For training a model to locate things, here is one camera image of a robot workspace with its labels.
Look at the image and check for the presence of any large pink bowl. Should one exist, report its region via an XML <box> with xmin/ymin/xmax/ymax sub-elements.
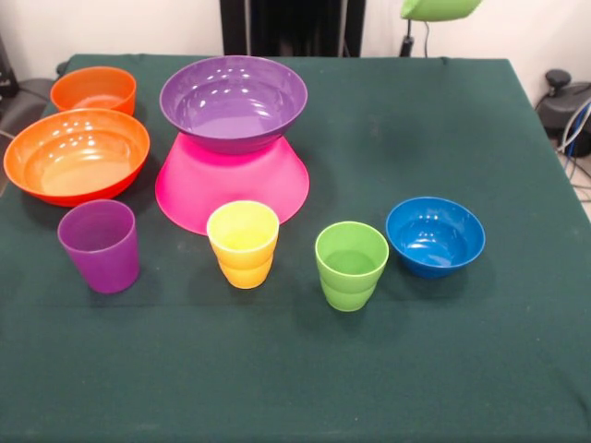
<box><xmin>154</xmin><ymin>133</ymin><xmax>310</xmax><ymax>236</ymax></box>

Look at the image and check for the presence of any purple bowl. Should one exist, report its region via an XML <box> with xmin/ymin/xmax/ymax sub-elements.
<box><xmin>159</xmin><ymin>55</ymin><xmax>308</xmax><ymax>156</ymax></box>

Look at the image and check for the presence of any large orange bowl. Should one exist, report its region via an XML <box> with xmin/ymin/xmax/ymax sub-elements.
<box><xmin>3</xmin><ymin>108</ymin><xmax>151</xmax><ymax>208</ymax></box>

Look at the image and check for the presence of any green bowl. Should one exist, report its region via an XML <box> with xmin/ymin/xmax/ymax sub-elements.
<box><xmin>400</xmin><ymin>0</ymin><xmax>484</xmax><ymax>22</ymax></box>

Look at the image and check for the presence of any yellow cup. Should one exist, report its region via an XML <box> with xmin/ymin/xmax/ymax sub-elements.
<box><xmin>206</xmin><ymin>200</ymin><xmax>280</xmax><ymax>290</ymax></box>

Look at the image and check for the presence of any green cup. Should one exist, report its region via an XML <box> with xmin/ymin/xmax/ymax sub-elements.
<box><xmin>314</xmin><ymin>221</ymin><xmax>390</xmax><ymax>313</ymax></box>

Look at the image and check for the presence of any blue bowl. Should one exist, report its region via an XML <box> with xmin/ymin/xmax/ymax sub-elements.
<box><xmin>385</xmin><ymin>196</ymin><xmax>487</xmax><ymax>279</ymax></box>

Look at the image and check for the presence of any dark green tablecloth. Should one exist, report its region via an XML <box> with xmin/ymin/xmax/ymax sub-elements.
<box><xmin>0</xmin><ymin>54</ymin><xmax>591</xmax><ymax>443</ymax></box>

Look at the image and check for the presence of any purple cup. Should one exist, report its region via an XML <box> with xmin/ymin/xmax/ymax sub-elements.
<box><xmin>56</xmin><ymin>198</ymin><xmax>141</xmax><ymax>294</ymax></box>

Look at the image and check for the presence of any small orange bowl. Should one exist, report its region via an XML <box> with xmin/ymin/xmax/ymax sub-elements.
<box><xmin>50</xmin><ymin>66</ymin><xmax>138</xmax><ymax>116</ymax></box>

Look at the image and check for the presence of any black wall cable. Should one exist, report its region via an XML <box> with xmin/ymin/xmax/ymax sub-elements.
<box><xmin>400</xmin><ymin>18</ymin><xmax>431</xmax><ymax>59</ymax></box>

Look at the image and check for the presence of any tangle of cables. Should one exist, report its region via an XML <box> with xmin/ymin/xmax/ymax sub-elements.
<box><xmin>556</xmin><ymin>101</ymin><xmax>591</xmax><ymax>204</ymax></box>

